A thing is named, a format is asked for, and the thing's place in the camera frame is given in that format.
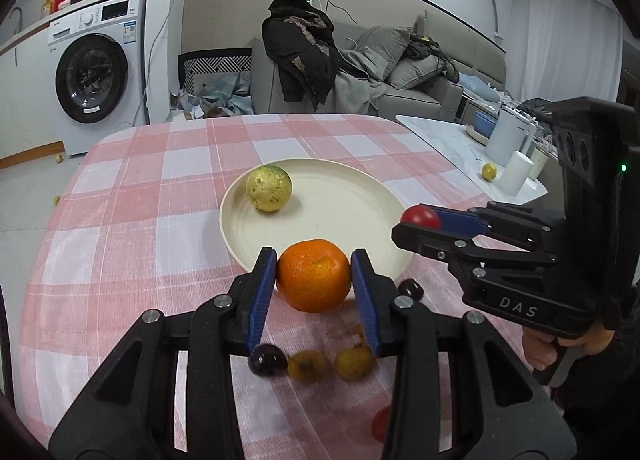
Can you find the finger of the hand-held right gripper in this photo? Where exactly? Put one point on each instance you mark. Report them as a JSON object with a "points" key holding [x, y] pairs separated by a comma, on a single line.
{"points": [[430, 242], [462, 222]]}

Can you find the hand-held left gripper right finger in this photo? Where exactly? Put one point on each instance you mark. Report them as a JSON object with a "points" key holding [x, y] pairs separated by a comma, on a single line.
{"points": [[367, 312]]}

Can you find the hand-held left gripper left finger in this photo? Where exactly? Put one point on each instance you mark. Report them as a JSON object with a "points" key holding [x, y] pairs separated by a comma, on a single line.
{"points": [[262, 300]]}

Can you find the red cherry tomato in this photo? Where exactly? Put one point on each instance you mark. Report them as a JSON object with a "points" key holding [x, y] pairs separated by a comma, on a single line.
{"points": [[420, 216], [382, 424]]}

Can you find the orange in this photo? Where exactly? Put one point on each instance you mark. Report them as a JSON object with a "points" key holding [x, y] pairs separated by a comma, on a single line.
{"points": [[313, 276]]}

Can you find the cream round plate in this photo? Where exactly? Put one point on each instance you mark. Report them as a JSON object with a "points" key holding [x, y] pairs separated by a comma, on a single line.
{"points": [[340, 205]]}

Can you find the person's right forearm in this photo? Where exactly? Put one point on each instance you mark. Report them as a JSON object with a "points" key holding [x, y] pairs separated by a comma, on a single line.
{"points": [[600, 390]]}

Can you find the person's right hand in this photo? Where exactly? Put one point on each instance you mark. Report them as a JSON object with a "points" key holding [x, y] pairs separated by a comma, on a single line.
{"points": [[539, 352]]}

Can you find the dark purple grape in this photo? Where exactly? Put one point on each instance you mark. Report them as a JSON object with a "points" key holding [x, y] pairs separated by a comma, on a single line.
{"points": [[266, 361], [413, 288]]}

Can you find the small brown longan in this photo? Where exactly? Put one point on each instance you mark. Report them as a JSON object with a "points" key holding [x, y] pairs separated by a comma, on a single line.
{"points": [[309, 366], [355, 364]]}

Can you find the small yellow citrus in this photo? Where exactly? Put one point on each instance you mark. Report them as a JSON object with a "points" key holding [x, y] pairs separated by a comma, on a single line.
{"points": [[489, 171]]}

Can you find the white cup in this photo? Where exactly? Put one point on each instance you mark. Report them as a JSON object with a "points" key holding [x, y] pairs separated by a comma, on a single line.
{"points": [[517, 172]]}

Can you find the white marble side table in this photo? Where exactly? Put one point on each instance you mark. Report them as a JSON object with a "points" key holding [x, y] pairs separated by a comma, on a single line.
{"points": [[450, 144]]}

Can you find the white kettle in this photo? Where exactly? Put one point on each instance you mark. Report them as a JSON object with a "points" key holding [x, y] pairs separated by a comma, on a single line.
{"points": [[507, 134]]}

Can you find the blue bowl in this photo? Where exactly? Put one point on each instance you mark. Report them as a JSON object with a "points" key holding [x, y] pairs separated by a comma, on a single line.
{"points": [[484, 124]]}

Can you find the yellow-green citrus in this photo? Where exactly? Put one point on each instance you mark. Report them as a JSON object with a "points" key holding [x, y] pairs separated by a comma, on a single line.
{"points": [[269, 188]]}

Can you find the grey sofa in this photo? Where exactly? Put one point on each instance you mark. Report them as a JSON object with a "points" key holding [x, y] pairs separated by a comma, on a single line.
{"points": [[415, 97]]}

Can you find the grey pillow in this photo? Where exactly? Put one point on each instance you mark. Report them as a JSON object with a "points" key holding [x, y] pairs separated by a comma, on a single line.
{"points": [[385, 47], [415, 73]]}

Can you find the pink checked tablecloth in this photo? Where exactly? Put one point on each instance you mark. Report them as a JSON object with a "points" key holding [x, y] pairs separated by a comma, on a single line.
{"points": [[150, 190]]}

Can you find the grey blanket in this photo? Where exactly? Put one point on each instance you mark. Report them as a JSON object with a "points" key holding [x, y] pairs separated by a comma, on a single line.
{"points": [[355, 84]]}

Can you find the dark clothes pile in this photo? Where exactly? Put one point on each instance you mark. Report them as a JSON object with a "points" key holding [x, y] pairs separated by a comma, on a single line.
{"points": [[430, 49]]}

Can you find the white curtain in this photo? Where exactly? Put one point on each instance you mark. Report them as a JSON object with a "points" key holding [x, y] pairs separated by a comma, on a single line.
{"points": [[570, 39]]}

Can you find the black jacket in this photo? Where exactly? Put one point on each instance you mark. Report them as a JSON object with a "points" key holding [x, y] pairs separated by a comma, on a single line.
{"points": [[300, 49]]}

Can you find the black patterned basket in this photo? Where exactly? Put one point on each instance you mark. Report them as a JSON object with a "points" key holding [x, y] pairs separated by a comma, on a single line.
{"points": [[212, 63]]}

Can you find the white washing machine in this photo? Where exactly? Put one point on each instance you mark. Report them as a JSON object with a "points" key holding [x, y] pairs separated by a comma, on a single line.
{"points": [[95, 69]]}

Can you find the yellow bottle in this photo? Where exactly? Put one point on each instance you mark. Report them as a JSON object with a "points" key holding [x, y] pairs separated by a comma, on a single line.
{"points": [[47, 5]]}

